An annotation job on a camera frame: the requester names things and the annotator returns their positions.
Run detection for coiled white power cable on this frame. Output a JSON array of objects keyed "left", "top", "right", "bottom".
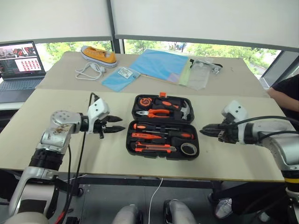
[{"left": 74, "top": 62, "right": 107, "bottom": 81}]

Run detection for light green sheet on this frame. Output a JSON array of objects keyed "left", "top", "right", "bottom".
[{"left": 178, "top": 60, "right": 192, "bottom": 86}]

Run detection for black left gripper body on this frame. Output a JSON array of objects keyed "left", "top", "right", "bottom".
[{"left": 93, "top": 115, "right": 111, "bottom": 140}]

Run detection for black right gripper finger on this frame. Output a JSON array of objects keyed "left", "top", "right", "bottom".
[
  {"left": 199, "top": 129, "right": 222, "bottom": 137},
  {"left": 202, "top": 123, "right": 226, "bottom": 131}
]

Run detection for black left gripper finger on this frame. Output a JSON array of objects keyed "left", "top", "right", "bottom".
[
  {"left": 104, "top": 126, "right": 126, "bottom": 134},
  {"left": 107, "top": 115, "right": 123, "bottom": 124}
]

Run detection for orange black tape measure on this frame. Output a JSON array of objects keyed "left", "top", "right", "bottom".
[{"left": 137, "top": 97, "right": 153, "bottom": 108}]

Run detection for claw hammer black handle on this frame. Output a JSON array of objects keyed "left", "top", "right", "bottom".
[{"left": 173, "top": 100, "right": 192, "bottom": 121}]

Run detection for small blue zip pouch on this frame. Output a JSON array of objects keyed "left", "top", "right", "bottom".
[{"left": 100, "top": 66, "right": 142, "bottom": 93}]

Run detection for person's black shirt torso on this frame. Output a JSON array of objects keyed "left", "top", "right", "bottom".
[{"left": 272, "top": 75, "right": 299, "bottom": 132}]

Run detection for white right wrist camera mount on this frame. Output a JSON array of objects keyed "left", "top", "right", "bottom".
[{"left": 221, "top": 100, "right": 248, "bottom": 125}]

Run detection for black electrical tape roll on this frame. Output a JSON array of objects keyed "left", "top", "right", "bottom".
[{"left": 180, "top": 142, "right": 197, "bottom": 156}]

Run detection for grey open laptop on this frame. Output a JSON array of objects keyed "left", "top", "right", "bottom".
[{"left": 0, "top": 41, "right": 47, "bottom": 104}]

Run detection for white printed label card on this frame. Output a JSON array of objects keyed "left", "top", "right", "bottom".
[{"left": 117, "top": 67, "right": 133, "bottom": 79}]

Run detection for grey rounded robot knee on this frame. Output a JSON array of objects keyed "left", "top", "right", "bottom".
[
  {"left": 112, "top": 204, "right": 143, "bottom": 224},
  {"left": 163, "top": 198, "right": 197, "bottom": 224}
]

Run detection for orange black screwdriver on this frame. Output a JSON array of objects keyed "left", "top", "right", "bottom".
[
  {"left": 142, "top": 130, "right": 195, "bottom": 140},
  {"left": 133, "top": 123, "right": 181, "bottom": 132}
]

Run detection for clear plastic bag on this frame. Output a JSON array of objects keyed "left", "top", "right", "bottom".
[{"left": 187, "top": 59, "right": 211, "bottom": 91}]

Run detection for white grey sneaker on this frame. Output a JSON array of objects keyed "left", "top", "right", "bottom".
[{"left": 214, "top": 197, "right": 233, "bottom": 219}]

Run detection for large blue document folder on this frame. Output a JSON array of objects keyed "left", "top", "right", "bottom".
[{"left": 128, "top": 49, "right": 189, "bottom": 83}]

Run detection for orange voltage tester pen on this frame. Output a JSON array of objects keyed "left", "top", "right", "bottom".
[{"left": 131, "top": 132, "right": 168, "bottom": 140}]

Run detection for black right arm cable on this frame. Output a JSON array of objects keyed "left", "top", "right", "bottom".
[{"left": 230, "top": 115, "right": 299, "bottom": 143}]

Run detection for white hanging cable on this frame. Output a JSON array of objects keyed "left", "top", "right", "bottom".
[{"left": 149, "top": 177, "right": 164, "bottom": 224}]

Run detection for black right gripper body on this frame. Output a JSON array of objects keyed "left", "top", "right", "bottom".
[{"left": 218, "top": 114, "right": 239, "bottom": 144}]

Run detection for orange handled pliers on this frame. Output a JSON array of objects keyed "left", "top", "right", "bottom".
[{"left": 135, "top": 108, "right": 174, "bottom": 119}]

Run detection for stubby orange black driver handle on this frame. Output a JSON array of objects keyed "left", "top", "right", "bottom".
[{"left": 155, "top": 98, "right": 180, "bottom": 111}]

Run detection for black tool case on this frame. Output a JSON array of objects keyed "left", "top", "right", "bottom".
[{"left": 125, "top": 91, "right": 200, "bottom": 161}]

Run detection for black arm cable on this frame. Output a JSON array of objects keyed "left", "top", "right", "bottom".
[
  {"left": 230, "top": 115, "right": 299, "bottom": 143},
  {"left": 61, "top": 92, "right": 100, "bottom": 224}
]

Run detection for thin white floor cord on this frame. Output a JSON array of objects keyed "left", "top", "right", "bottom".
[{"left": 63, "top": 174, "right": 87, "bottom": 183}]

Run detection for yellow canvas sneaker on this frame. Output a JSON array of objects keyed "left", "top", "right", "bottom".
[{"left": 80, "top": 45, "right": 118, "bottom": 69}]

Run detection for person's black trouser leg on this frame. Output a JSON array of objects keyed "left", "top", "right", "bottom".
[{"left": 230, "top": 182, "right": 290, "bottom": 217}]

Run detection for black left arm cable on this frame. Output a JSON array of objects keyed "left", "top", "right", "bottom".
[{"left": 61, "top": 92, "right": 100, "bottom": 224}]

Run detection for black metal table frame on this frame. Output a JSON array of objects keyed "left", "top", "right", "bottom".
[{"left": 56, "top": 175, "right": 287, "bottom": 203}]

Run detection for white roller blind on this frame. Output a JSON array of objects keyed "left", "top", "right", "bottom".
[
  {"left": 0, "top": 0, "right": 114, "bottom": 44},
  {"left": 109, "top": 0, "right": 299, "bottom": 52}
]

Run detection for orange black utility knife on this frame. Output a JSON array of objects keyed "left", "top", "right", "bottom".
[{"left": 134, "top": 141, "right": 177, "bottom": 154}]

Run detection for dark window frame post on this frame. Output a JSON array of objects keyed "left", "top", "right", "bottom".
[{"left": 106, "top": 0, "right": 126, "bottom": 55}]

